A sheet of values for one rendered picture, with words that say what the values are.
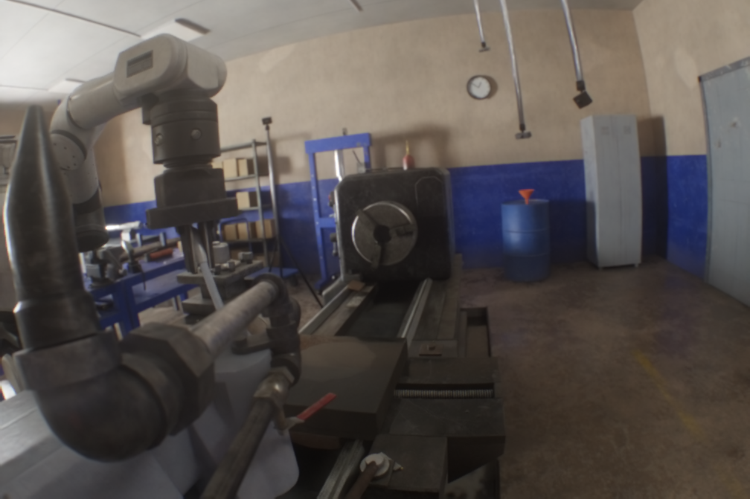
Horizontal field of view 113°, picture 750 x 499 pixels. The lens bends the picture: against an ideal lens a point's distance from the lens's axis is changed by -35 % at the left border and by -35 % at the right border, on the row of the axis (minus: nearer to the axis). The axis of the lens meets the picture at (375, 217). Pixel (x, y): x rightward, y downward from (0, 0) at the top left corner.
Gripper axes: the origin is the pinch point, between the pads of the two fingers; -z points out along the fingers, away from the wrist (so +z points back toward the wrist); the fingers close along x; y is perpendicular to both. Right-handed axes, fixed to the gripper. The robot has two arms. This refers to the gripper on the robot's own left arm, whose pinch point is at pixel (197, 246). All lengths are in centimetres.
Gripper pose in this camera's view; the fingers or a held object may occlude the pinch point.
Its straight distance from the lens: 49.6
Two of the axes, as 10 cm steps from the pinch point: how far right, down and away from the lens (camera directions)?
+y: -7.0, -0.1, 7.1
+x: 7.0, -1.4, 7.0
